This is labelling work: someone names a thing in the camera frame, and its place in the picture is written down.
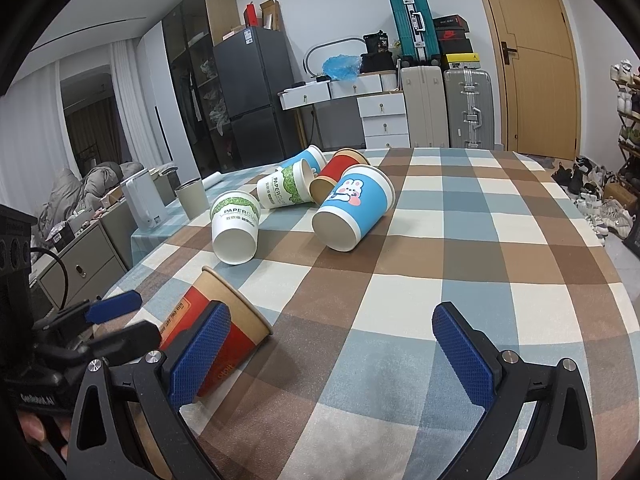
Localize blue paper cup rear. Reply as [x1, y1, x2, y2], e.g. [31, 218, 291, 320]
[278, 144, 328, 176]

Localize grey upright tumbler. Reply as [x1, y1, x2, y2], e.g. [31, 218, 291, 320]
[176, 179, 209, 220]

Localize white drawer desk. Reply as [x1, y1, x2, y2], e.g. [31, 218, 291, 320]
[279, 70, 410, 150]

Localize white appliance jug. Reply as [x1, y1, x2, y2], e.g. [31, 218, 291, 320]
[122, 169, 167, 232]

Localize black cable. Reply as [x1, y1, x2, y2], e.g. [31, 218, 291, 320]
[30, 246, 70, 311]

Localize blue bunny paper cup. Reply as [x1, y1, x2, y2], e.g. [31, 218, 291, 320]
[311, 165, 396, 252]

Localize teal suitcase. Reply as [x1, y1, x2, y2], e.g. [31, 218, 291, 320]
[390, 0, 440, 66]

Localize green white paper cup front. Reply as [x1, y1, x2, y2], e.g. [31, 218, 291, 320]
[209, 191, 260, 266]

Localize blue plastic bag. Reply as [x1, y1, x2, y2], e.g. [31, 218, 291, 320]
[322, 54, 361, 81]

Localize wooden door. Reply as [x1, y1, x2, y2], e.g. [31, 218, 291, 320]
[482, 0, 580, 160]

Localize green white paper cup rear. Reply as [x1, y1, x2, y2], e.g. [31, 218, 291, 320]
[257, 159, 314, 209]

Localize oval mirror frame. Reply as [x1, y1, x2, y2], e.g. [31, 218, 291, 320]
[302, 36, 367, 79]

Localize green white paper cup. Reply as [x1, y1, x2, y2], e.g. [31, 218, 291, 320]
[209, 191, 260, 266]
[257, 159, 314, 209]

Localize person's hand holding gripper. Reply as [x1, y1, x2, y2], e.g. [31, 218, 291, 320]
[17, 411, 72, 460]

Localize black refrigerator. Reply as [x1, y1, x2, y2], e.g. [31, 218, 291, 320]
[214, 26, 303, 168]

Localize red kraft paper cup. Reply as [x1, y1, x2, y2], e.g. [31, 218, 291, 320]
[309, 148, 369, 206]
[160, 266, 272, 396]

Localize black bag on desk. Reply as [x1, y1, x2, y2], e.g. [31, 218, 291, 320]
[360, 30, 395, 74]

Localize checkered tablecloth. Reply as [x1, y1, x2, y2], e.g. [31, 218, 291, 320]
[117, 148, 639, 479]

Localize shoe rack with shoes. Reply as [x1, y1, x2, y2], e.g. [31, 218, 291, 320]
[610, 58, 639, 185]

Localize stacked shoe boxes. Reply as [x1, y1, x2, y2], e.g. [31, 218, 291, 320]
[433, 14, 475, 70]

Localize red box on fridge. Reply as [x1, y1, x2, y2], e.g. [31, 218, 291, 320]
[243, 2, 259, 27]

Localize cardboard box on fridge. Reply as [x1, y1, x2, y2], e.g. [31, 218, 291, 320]
[260, 0, 282, 30]

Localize beige suitcase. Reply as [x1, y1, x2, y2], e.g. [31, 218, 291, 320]
[400, 66, 449, 148]

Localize silver aluminium suitcase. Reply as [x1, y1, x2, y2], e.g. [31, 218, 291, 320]
[444, 68, 496, 150]

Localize dark glass cabinet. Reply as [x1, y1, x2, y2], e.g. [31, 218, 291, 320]
[162, 0, 241, 177]

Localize white sneakers on floor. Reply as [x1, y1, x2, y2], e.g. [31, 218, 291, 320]
[551, 156, 634, 242]

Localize grey clothes pile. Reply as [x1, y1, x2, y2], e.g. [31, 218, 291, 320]
[32, 162, 144, 246]

